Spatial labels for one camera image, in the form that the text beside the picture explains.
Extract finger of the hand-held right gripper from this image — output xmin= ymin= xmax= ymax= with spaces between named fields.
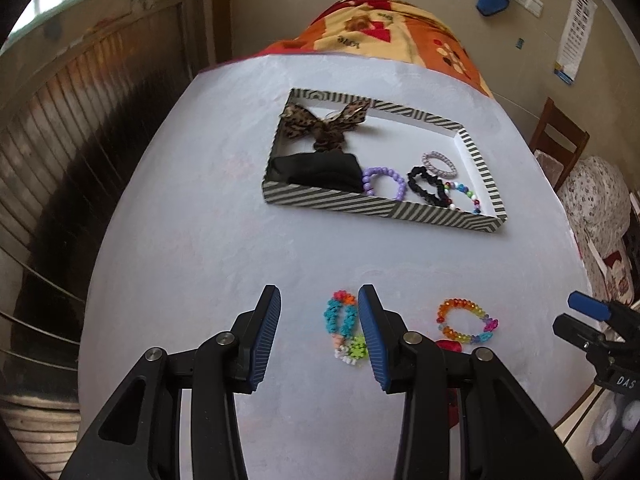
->
xmin=552 ymin=312 xmax=608 ymax=356
xmin=567 ymin=291 xmax=613 ymax=322

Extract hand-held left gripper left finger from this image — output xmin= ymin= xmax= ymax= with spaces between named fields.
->
xmin=60 ymin=284 xmax=282 ymax=480

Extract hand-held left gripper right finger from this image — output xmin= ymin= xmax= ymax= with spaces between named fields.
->
xmin=357 ymin=284 xmax=583 ymax=480

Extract teal multicolour loom band bracelet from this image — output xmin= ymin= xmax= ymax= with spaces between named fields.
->
xmin=324 ymin=289 xmax=370 ymax=366

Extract rainbow crystal bead bracelet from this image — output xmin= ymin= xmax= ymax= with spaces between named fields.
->
xmin=436 ymin=297 xmax=499 ymax=345

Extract multicolour pony bead bracelet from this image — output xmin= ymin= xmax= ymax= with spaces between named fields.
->
xmin=442 ymin=180 xmax=482 ymax=215

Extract purple bead bracelet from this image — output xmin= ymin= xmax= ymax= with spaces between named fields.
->
xmin=361 ymin=166 xmax=407 ymax=202

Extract black scrunchie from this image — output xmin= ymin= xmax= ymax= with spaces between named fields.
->
xmin=406 ymin=165 xmax=452 ymax=208

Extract black fabric headband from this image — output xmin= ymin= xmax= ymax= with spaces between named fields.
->
xmin=270 ymin=151 xmax=363 ymax=193

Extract lilac spiral hair tie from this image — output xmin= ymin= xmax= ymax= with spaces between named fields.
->
xmin=421 ymin=150 xmax=458 ymax=178

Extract black white striped shallow box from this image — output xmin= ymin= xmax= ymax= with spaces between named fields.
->
xmin=261 ymin=87 xmax=510 ymax=235

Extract leopard print bow scrunchie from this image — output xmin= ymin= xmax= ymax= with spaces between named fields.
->
xmin=279 ymin=97 xmax=373 ymax=153

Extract person's right hand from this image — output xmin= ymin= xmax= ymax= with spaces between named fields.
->
xmin=590 ymin=391 xmax=640 ymax=465

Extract red fabric item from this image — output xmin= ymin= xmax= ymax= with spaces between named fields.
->
xmin=434 ymin=339 xmax=466 ymax=428

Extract floral fabric cushion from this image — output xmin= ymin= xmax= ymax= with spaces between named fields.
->
xmin=535 ymin=152 xmax=633 ymax=281

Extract wooden chair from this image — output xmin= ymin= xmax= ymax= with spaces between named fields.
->
xmin=529 ymin=97 xmax=591 ymax=191

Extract orange printed blanket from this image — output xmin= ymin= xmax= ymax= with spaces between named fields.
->
xmin=252 ymin=0 xmax=493 ymax=101

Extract wall poster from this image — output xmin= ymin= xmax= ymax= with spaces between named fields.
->
xmin=552 ymin=0 xmax=598 ymax=83

